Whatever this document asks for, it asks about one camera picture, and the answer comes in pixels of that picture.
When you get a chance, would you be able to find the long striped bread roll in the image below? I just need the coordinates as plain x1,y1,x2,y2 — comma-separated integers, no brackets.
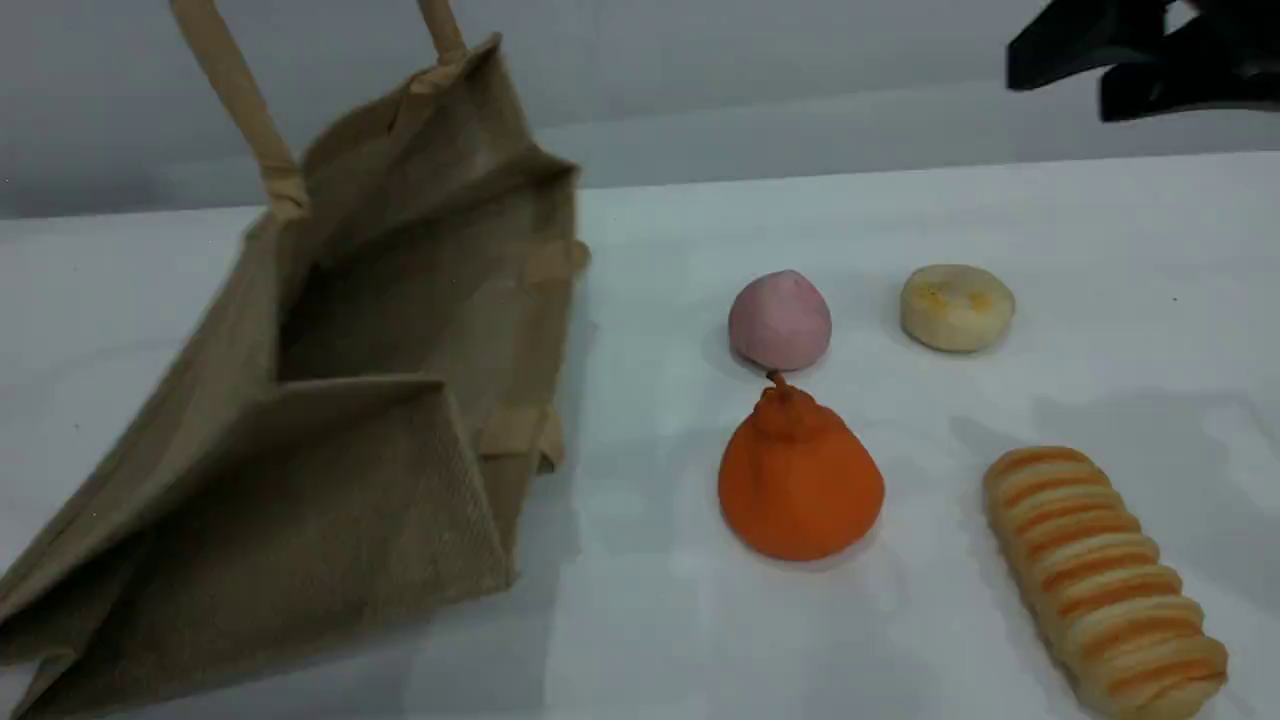
982,446,1230,720

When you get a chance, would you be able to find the round pale yellow bun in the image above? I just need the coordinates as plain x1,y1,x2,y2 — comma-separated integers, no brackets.
899,263,1017,354

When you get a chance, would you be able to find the pink peach bun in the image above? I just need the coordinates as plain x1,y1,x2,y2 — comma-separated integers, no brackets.
728,269,833,373

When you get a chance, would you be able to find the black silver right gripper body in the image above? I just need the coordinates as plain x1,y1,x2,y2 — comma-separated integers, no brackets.
1165,0,1280,46

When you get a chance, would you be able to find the brown jute tote bag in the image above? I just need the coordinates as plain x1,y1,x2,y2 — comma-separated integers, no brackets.
0,0,593,720

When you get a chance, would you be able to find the orange fruit with stem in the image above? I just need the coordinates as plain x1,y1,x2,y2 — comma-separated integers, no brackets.
717,370,886,563

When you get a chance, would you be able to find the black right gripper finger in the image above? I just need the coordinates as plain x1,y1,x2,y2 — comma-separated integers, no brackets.
1006,0,1173,91
1100,45,1280,123

